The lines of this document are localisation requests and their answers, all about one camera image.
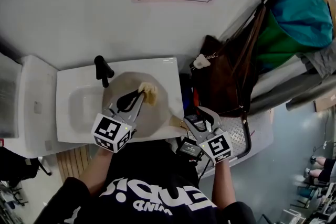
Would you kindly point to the white rectangular sink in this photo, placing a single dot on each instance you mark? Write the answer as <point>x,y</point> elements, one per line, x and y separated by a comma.
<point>78,78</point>

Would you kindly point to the black frame chair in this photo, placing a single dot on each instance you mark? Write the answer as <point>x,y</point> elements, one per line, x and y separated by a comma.
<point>309,191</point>

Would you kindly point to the light grey hoodie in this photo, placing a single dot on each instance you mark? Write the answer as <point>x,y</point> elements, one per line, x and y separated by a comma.
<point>278,78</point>

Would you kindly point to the brown tote bag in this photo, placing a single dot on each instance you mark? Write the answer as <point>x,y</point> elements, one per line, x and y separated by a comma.
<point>223,81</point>

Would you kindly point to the dark grey coat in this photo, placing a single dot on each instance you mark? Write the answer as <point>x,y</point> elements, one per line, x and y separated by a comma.
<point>302,94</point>

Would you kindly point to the white plush bag charm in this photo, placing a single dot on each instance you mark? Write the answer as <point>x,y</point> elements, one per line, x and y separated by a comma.
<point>202,61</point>

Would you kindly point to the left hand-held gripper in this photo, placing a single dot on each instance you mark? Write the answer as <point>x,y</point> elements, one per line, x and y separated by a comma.
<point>110,131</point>

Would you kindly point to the cardboard box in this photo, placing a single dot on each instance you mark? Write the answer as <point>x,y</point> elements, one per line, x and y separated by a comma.
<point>325,102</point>

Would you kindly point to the black labelled device box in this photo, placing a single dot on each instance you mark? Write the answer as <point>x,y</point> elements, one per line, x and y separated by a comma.
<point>189,148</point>

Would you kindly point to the white appliance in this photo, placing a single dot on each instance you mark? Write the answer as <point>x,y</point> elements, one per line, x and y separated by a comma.
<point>36,81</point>

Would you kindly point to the grey appliance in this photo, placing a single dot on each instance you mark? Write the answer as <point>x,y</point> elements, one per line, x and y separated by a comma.
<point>8,99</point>

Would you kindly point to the person's right forearm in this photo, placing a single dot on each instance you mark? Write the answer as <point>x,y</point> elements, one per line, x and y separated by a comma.
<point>223,183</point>

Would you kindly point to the person's black printed T-shirt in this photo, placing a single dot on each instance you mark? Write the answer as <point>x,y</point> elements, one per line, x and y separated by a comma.
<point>157,170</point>

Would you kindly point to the metal platform trolley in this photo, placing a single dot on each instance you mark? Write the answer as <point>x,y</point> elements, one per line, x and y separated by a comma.
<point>258,126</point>

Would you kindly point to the teal and green garment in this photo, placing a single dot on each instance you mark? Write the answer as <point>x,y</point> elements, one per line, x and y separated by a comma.
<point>302,15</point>

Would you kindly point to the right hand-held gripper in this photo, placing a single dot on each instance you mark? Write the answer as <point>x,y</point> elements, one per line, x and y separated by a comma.
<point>216,147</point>

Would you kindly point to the black faucet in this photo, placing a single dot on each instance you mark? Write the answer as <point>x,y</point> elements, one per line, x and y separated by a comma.
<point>102,70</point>

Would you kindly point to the yellow sponge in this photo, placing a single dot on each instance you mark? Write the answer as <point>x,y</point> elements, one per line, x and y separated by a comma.
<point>151,94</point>

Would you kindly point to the wooden slatted board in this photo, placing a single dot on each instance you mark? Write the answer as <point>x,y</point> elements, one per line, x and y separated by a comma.
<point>73,165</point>

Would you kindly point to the person's left forearm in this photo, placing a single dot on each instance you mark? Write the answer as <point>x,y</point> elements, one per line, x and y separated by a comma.
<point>97,173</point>

